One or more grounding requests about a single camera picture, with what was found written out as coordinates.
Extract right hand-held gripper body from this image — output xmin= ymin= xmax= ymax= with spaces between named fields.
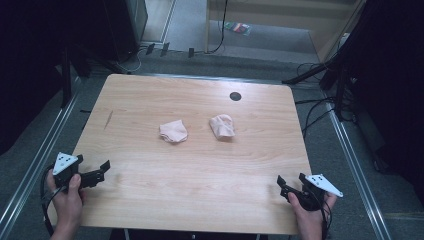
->
xmin=287 ymin=173 xmax=344 ymax=212

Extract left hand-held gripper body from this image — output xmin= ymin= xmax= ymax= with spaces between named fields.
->
xmin=52 ymin=152 xmax=101 ymax=192

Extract person's right hand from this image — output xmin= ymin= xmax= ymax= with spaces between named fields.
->
xmin=287 ymin=191 xmax=338 ymax=235

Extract person's left hand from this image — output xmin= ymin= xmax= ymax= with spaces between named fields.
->
xmin=46 ymin=169 xmax=86 ymax=232

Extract left crumpled beige cloth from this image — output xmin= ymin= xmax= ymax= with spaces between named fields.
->
xmin=158 ymin=119 xmax=189 ymax=144

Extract black metal stand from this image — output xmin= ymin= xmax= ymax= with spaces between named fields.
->
xmin=59 ymin=39 xmax=128 ymax=109
xmin=281 ymin=49 xmax=354 ymax=123

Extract light wooden table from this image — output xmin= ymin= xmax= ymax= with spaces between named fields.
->
xmin=46 ymin=73 xmax=313 ymax=236

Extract bunched pink sock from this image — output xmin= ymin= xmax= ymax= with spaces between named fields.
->
xmin=208 ymin=113 xmax=236 ymax=141

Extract dark curtain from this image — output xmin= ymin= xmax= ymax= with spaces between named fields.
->
xmin=333 ymin=0 xmax=424 ymax=201
xmin=0 ymin=0 xmax=111 ymax=156

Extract black cabinet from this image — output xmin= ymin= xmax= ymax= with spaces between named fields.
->
xmin=101 ymin=0 xmax=150 ymax=64

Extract colourful striped packet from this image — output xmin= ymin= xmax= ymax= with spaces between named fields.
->
xmin=223 ymin=21 xmax=253 ymax=37

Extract light wooden shelf unit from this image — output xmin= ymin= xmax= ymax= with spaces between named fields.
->
xmin=204 ymin=0 xmax=368 ymax=64

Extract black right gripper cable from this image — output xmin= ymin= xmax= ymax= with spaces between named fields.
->
xmin=319 ymin=197 xmax=334 ymax=240

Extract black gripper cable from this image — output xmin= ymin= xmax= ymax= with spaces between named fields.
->
xmin=319 ymin=197 xmax=334 ymax=240
xmin=40 ymin=164 xmax=68 ymax=238

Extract metal floor rail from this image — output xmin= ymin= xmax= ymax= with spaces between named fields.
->
xmin=324 ymin=99 xmax=393 ymax=240
xmin=0 ymin=74 xmax=83 ymax=236

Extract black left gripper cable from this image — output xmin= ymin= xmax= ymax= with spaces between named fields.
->
xmin=40 ymin=164 xmax=68 ymax=238

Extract black floor cables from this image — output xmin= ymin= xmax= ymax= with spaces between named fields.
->
xmin=294 ymin=61 xmax=338 ymax=140

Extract white floor cable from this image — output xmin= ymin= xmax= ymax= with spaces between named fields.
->
xmin=114 ymin=45 xmax=149 ymax=75

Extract black hanging cable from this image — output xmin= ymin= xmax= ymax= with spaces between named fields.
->
xmin=203 ymin=0 xmax=230 ymax=55

